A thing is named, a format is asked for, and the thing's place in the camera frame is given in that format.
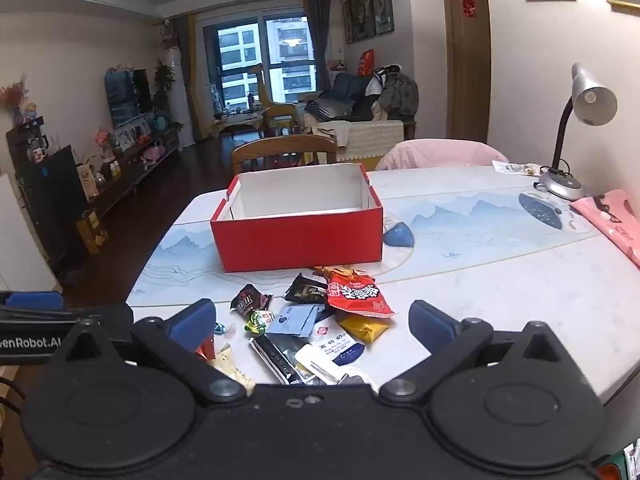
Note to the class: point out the white standing air conditioner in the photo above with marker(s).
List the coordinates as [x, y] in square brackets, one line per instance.
[177, 100]

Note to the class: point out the white printed packet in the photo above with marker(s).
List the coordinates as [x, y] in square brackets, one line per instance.
[515, 167]

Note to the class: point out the light blue snack packet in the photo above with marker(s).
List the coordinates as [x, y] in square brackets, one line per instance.
[295, 320]

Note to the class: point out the white slim packet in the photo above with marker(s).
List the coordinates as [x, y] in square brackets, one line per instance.
[317, 365]

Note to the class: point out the television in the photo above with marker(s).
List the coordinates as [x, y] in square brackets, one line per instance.
[127, 97]

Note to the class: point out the brown chocolate candy packet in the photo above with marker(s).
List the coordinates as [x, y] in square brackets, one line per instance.
[250, 302]

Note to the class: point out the small teal wrapped candy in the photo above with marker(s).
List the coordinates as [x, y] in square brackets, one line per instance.
[222, 329]

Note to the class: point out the red snack packet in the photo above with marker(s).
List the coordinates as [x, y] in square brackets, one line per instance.
[357, 295]

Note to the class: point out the wooden door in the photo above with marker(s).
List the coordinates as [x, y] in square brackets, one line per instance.
[467, 70]

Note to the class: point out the heap of clothes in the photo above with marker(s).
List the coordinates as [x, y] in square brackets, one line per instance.
[397, 92]

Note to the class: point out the pink jacket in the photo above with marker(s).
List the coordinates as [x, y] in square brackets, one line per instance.
[440, 155]

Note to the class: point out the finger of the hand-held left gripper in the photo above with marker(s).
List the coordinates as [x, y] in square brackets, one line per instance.
[115, 315]
[35, 300]

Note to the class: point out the dark sofa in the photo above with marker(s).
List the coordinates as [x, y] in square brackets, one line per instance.
[345, 92]

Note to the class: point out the dark framed wall picture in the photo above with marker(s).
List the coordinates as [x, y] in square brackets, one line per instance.
[362, 12]
[347, 22]
[382, 2]

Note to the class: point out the pink plush toy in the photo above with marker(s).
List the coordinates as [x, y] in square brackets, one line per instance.
[156, 151]

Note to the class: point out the grey desk lamp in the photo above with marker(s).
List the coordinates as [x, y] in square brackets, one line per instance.
[592, 97]

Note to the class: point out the cream snack packet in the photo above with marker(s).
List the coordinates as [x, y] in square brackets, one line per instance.
[231, 367]

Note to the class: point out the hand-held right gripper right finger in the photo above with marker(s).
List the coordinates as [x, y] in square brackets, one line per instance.
[431, 321]

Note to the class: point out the cream lace sofa cover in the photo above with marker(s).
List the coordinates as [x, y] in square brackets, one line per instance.
[375, 140]

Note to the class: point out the green houseplant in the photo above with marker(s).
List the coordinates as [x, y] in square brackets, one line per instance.
[164, 80]

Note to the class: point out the pink flower bouquet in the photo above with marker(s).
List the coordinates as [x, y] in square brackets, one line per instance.
[102, 137]

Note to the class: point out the coffee table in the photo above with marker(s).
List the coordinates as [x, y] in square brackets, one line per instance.
[240, 122]

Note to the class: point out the wooden TV cabinet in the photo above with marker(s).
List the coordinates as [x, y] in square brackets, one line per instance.
[135, 172]

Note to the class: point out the white blue-label packet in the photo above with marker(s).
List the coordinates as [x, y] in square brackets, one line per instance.
[340, 345]

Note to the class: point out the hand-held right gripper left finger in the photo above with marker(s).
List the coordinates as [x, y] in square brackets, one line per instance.
[192, 322]

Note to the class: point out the brown shiny snack packet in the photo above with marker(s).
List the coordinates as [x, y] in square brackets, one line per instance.
[305, 291]

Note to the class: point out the red gift bag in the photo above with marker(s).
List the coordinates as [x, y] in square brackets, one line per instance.
[366, 62]

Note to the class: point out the red door decoration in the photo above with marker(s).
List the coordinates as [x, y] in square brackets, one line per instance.
[469, 6]

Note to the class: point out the red cardboard box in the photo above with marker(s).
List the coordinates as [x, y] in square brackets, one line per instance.
[300, 240]

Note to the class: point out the dried flower bunch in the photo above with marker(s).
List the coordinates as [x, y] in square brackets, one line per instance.
[12, 92]

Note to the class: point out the green wrapped candy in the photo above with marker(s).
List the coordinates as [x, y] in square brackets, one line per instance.
[260, 321]

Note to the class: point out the yellow wooden chair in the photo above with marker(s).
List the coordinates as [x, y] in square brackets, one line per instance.
[277, 107]

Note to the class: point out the grey curtain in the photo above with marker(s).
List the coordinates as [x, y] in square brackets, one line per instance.
[317, 35]
[187, 75]

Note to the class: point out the yellow cardboard box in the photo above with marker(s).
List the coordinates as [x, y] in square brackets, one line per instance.
[92, 232]

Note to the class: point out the black cabinet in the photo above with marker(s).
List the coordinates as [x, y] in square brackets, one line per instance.
[50, 195]

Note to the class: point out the window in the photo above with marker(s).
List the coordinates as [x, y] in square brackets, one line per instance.
[260, 60]

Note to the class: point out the yellow snack packet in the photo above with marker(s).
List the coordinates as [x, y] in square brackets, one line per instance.
[364, 329]

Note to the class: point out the pink printed cloth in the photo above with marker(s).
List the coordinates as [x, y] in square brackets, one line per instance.
[615, 220]

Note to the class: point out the blue rounded object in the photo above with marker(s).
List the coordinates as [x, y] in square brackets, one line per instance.
[398, 236]

